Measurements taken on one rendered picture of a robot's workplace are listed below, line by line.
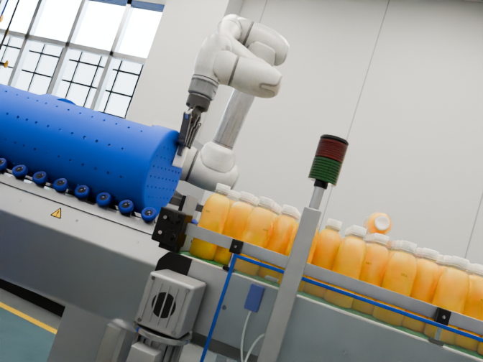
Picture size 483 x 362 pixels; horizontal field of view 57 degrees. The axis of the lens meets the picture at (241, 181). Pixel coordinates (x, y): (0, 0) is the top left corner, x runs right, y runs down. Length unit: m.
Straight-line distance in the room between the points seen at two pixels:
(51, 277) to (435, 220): 3.12
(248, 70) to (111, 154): 0.50
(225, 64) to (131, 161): 0.43
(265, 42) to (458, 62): 2.59
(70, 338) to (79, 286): 0.64
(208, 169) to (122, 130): 0.65
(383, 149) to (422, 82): 0.67
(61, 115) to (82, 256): 0.43
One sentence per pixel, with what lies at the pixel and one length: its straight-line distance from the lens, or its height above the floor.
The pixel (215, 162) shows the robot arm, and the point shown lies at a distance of 1.93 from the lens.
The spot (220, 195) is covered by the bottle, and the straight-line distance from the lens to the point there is 1.21.
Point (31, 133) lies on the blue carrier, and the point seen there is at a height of 1.08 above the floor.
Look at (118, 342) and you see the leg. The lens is 1.39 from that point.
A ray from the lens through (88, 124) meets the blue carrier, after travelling 1.42.
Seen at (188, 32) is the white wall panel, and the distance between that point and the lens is 4.51.
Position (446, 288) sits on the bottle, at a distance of 1.20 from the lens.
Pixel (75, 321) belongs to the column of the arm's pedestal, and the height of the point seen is 0.42.
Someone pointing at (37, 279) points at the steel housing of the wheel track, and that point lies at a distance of 1.50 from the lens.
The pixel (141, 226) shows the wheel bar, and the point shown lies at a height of 0.92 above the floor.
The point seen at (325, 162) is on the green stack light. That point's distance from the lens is 0.94.
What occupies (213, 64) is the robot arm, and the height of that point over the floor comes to 1.47.
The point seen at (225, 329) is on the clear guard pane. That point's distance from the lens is 1.09.
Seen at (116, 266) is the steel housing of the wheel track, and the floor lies 0.80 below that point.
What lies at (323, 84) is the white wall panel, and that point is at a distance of 4.24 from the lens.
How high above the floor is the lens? 1.04
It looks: 4 degrees up
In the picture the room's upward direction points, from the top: 18 degrees clockwise
